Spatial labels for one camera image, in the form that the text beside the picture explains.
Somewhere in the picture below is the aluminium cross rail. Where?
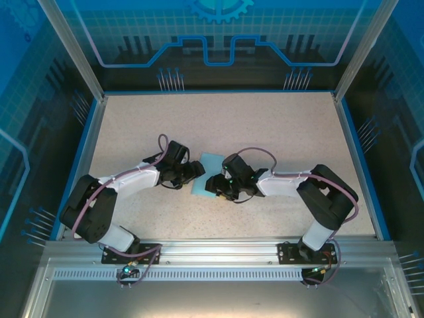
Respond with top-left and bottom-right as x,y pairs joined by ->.
44,240 -> 398,268

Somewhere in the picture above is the light blue cloth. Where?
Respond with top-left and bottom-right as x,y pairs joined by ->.
190,152 -> 230,199

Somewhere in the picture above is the aluminium and blue side rail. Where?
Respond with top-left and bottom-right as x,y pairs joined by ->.
54,94 -> 109,242
331,92 -> 392,242

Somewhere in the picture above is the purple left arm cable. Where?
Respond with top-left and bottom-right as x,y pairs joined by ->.
72,133 -> 170,290

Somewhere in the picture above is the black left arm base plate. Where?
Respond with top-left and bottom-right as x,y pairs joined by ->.
101,242 -> 162,265

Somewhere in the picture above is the perforated metal cable duct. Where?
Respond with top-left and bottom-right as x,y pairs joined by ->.
52,268 -> 382,282

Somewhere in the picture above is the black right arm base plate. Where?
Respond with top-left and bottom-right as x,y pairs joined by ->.
277,242 -> 335,265

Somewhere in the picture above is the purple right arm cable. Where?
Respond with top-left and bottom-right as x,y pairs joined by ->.
237,147 -> 360,288

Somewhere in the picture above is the aluminium frame post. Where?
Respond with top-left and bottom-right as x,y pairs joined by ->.
35,0 -> 109,102
332,0 -> 394,102

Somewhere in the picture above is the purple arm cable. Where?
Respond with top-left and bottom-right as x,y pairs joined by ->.
237,147 -> 360,288
72,133 -> 170,290

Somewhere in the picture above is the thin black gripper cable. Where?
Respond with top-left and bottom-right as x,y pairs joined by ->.
231,190 -> 264,203
158,180 -> 186,190

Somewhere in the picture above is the thin black right gripper cable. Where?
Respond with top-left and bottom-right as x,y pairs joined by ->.
231,190 -> 264,203

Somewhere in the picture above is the small board with green light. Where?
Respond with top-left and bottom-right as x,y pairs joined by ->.
119,260 -> 139,278
307,264 -> 334,276

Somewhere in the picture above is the thin black left gripper cable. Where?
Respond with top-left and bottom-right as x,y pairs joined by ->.
158,180 -> 186,190

